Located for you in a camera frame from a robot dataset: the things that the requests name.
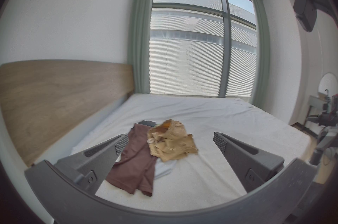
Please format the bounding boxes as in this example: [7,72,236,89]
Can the round mirror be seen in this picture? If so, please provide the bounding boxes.
[318,73,337,102]

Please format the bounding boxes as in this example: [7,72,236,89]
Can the grey-green curtain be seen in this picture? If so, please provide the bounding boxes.
[249,0,271,108]
[127,0,156,94]

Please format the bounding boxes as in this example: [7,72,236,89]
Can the tan shorts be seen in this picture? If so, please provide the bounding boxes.
[147,119,199,163]

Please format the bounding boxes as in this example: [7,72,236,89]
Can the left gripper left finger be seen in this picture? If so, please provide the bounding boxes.
[54,134,129,195]

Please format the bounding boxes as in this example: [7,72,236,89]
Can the bed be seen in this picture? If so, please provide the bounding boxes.
[0,60,311,211]

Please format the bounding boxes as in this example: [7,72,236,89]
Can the pale blue garment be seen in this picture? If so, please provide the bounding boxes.
[153,158,178,180]

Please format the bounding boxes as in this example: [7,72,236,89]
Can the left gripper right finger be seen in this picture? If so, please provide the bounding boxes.
[213,131,286,194]

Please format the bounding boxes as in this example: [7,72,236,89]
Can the small grey table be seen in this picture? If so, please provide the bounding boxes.
[304,95,330,133]

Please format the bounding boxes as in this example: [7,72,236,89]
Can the maroon garment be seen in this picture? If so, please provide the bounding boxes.
[106,123,157,197]

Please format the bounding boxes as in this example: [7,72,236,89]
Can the black garment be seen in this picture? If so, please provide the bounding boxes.
[137,120,157,128]

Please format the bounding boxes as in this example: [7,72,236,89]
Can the window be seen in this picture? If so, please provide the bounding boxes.
[149,0,258,99]

